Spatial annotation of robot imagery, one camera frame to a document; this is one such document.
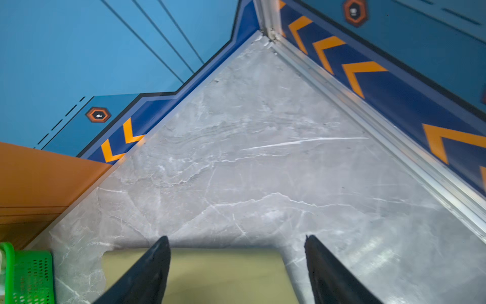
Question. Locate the olive green skirt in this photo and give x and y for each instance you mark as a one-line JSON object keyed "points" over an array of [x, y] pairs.
{"points": [[213, 275]]}

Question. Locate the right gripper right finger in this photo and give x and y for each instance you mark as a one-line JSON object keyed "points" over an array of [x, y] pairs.
{"points": [[330, 280]]}

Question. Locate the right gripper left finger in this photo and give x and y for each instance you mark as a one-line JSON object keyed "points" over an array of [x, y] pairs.
{"points": [[146, 281]]}

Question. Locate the green plastic basket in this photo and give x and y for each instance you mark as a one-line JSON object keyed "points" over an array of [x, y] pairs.
{"points": [[26, 276]]}

